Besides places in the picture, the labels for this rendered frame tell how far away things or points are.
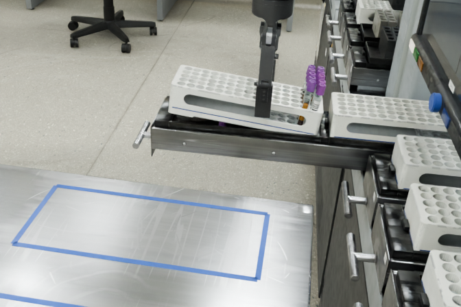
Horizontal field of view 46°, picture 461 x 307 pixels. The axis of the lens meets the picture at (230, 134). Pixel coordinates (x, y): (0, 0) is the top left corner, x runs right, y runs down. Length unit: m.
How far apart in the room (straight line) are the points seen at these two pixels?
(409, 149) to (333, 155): 0.16
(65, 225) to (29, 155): 1.76
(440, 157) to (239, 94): 0.38
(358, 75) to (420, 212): 0.67
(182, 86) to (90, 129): 1.70
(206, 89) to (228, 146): 0.12
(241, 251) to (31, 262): 0.28
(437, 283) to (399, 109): 0.47
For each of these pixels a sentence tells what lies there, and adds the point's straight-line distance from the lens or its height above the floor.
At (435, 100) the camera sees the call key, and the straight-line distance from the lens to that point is 0.88.
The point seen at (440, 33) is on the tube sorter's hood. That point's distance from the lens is 0.99.
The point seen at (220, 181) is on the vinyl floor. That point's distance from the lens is 2.33.
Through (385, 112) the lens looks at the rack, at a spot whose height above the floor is 0.86.
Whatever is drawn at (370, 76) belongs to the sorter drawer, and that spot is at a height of 0.79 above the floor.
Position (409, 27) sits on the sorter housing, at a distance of 1.29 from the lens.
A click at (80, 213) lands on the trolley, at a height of 0.82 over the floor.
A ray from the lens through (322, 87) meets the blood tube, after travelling 1.03.
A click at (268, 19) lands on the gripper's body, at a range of 1.00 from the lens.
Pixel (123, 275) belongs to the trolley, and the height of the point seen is 0.82.
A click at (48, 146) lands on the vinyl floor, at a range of 2.63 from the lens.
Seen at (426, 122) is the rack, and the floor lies 0.87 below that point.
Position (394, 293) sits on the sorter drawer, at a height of 0.80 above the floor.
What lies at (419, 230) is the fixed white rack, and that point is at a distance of 0.83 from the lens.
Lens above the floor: 1.35
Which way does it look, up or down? 30 degrees down
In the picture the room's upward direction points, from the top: 3 degrees clockwise
